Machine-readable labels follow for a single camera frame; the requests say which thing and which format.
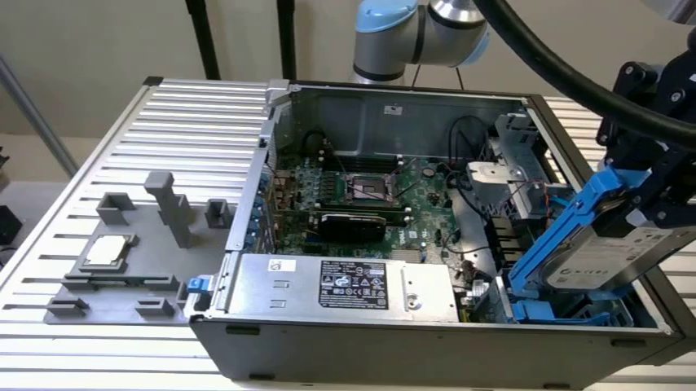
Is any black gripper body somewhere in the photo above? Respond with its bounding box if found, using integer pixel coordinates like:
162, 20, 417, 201
655, 51, 696, 130

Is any disk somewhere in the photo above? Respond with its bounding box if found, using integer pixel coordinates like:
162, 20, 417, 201
510, 162, 696, 292

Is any silver metal drive cage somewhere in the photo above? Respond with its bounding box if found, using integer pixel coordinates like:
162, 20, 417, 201
467, 112, 576, 221

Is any green motherboard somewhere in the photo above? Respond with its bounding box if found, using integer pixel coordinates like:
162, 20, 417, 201
272, 156, 464, 261

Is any CPU socket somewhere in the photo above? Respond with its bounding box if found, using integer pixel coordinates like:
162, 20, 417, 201
340, 170, 401, 203

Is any black graphics card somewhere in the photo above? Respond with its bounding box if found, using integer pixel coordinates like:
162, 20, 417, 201
309, 211, 389, 245

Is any black stand pole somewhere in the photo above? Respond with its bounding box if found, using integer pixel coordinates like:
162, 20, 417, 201
276, 0, 299, 81
185, 0, 222, 81

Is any black open PC case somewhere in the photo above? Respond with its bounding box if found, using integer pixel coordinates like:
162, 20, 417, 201
188, 79, 690, 386

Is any silver power supply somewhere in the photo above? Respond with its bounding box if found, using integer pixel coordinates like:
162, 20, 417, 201
214, 253, 462, 323

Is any grey parts rack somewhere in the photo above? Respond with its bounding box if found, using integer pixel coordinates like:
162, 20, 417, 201
45, 170, 241, 326

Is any silver CPU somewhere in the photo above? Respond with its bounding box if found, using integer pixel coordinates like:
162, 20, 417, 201
86, 235, 133, 266

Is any grey metal pole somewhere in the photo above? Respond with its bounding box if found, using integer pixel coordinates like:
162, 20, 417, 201
0, 55, 79, 178

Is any black box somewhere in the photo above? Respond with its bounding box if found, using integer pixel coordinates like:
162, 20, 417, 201
0, 205, 25, 246

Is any thick black cable hose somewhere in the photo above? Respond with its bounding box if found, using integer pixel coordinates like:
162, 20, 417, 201
478, 0, 696, 144

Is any black wire loop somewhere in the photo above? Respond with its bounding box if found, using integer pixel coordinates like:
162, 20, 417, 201
448, 115, 495, 166

